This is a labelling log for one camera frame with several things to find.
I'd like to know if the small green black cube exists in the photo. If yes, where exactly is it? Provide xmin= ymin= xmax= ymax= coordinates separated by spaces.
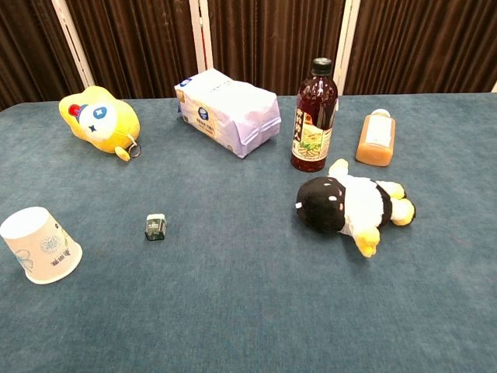
xmin=144 ymin=213 xmax=169 ymax=242

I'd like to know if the white printed paper cup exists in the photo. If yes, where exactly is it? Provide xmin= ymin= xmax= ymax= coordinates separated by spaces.
xmin=0 ymin=206 xmax=84 ymax=286

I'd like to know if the white lavender paper bag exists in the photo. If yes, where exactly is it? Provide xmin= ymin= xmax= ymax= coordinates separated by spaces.
xmin=174 ymin=68 xmax=282 ymax=159

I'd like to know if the dark red drink bottle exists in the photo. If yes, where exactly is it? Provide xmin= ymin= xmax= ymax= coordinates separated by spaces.
xmin=290 ymin=58 xmax=339 ymax=173

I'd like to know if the blue table cloth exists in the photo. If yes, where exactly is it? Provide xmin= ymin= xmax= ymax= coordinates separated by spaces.
xmin=0 ymin=91 xmax=497 ymax=373

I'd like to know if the black white penguin plush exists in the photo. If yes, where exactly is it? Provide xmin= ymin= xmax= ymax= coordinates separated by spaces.
xmin=295 ymin=158 xmax=416 ymax=259

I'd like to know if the orange juice bottle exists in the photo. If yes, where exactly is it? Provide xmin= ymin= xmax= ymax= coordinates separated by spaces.
xmin=355 ymin=109 xmax=397 ymax=168

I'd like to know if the dark brown curtain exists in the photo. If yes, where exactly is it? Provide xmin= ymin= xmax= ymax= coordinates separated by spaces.
xmin=0 ymin=0 xmax=497 ymax=112

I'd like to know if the yellow plush toy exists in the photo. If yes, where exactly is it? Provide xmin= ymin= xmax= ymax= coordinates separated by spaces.
xmin=58 ymin=85 xmax=143 ymax=162

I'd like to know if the white partition frame post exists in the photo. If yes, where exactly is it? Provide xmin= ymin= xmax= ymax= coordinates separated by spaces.
xmin=188 ymin=0 xmax=215 ymax=74
xmin=50 ymin=0 xmax=96 ymax=91
xmin=332 ymin=0 xmax=362 ymax=96

